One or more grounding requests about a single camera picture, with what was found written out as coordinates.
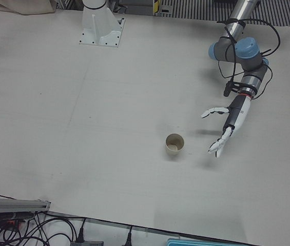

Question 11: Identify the beige paper cup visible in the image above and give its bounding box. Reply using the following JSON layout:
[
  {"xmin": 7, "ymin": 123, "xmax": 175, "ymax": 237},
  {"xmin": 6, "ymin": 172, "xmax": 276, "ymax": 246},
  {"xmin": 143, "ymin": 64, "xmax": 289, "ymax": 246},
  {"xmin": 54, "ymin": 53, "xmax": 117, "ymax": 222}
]
[{"xmin": 165, "ymin": 133, "xmax": 185, "ymax": 156}]

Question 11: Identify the aluminium extrusion beam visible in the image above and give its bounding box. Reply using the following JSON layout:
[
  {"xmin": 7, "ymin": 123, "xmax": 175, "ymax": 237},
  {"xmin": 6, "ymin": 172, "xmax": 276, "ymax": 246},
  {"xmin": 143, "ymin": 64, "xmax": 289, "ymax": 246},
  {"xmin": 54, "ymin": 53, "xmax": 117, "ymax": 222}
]
[{"xmin": 0, "ymin": 197, "xmax": 52, "ymax": 214}]

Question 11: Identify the black power cable with plug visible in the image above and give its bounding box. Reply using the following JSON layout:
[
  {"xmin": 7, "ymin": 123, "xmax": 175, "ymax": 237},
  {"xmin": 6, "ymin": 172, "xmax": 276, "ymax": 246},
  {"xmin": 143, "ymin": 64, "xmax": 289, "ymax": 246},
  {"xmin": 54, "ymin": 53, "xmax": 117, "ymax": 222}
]
[
  {"xmin": 41, "ymin": 216, "xmax": 86, "ymax": 243},
  {"xmin": 125, "ymin": 225, "xmax": 133, "ymax": 246}
]

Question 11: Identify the black loose cable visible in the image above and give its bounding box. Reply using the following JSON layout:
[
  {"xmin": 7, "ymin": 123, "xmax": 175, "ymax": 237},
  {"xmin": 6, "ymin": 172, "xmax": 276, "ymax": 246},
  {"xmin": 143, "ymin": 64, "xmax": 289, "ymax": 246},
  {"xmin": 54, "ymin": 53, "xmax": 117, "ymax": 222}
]
[{"xmin": 0, "ymin": 220, "xmax": 78, "ymax": 246}]

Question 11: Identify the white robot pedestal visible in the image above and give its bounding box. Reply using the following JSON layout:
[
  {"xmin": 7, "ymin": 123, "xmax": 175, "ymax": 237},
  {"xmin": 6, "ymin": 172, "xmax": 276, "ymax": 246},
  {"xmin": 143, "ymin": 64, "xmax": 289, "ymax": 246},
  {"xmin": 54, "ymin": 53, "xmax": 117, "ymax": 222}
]
[{"xmin": 79, "ymin": 0, "xmax": 126, "ymax": 49}]

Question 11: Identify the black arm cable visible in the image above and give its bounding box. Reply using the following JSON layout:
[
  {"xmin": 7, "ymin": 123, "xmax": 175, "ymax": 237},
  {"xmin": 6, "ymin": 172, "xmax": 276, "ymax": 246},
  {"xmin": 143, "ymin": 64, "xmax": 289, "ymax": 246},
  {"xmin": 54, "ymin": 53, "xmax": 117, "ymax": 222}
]
[{"xmin": 216, "ymin": 18, "xmax": 281, "ymax": 102}]

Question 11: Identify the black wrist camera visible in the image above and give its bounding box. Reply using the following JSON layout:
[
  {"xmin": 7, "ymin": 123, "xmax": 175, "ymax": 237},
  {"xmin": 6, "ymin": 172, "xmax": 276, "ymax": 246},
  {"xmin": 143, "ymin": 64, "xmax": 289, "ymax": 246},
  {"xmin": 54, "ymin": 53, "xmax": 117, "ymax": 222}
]
[{"xmin": 223, "ymin": 80, "xmax": 242, "ymax": 97}]

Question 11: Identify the white grey robot hand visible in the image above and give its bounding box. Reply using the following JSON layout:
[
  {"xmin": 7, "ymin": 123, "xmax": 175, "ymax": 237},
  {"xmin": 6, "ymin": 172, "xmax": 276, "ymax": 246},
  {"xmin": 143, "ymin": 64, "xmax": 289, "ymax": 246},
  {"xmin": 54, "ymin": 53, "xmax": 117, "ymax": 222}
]
[{"xmin": 200, "ymin": 94, "xmax": 253, "ymax": 158}]

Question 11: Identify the beige cloth sheet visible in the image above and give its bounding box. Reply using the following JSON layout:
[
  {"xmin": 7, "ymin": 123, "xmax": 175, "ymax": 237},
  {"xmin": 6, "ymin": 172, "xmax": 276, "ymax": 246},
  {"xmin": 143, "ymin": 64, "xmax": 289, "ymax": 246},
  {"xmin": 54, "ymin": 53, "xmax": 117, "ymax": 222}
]
[{"xmin": 0, "ymin": 0, "xmax": 56, "ymax": 15}]

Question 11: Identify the thick black cable bundle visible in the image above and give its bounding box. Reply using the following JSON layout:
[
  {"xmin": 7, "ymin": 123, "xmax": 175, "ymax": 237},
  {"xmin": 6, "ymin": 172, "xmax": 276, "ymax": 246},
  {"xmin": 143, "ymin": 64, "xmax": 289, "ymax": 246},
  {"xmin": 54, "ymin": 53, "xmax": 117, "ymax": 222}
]
[{"xmin": 0, "ymin": 211, "xmax": 38, "ymax": 224}]

